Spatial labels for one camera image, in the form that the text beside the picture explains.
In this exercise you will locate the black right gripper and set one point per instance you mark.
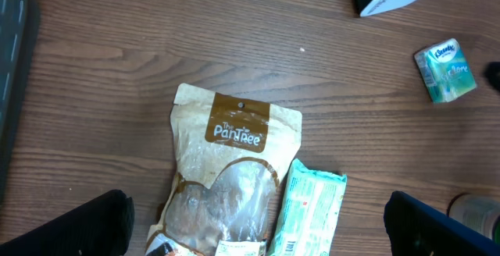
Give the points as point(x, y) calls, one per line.
point(492, 75)

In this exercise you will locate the teal white tissue pack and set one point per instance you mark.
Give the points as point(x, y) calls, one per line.
point(445, 71)

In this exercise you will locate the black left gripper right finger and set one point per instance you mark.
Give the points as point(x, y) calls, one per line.
point(415, 229)

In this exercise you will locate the dark grey plastic basket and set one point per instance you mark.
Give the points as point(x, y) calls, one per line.
point(20, 21)

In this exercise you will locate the brown white snack bag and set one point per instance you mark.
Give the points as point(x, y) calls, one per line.
point(232, 155)

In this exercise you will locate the mint green tissue pack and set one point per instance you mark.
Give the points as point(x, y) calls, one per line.
point(309, 213)

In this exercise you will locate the green white can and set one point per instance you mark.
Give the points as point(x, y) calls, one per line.
point(478, 213)

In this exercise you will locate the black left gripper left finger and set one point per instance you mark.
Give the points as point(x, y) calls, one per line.
point(102, 226)

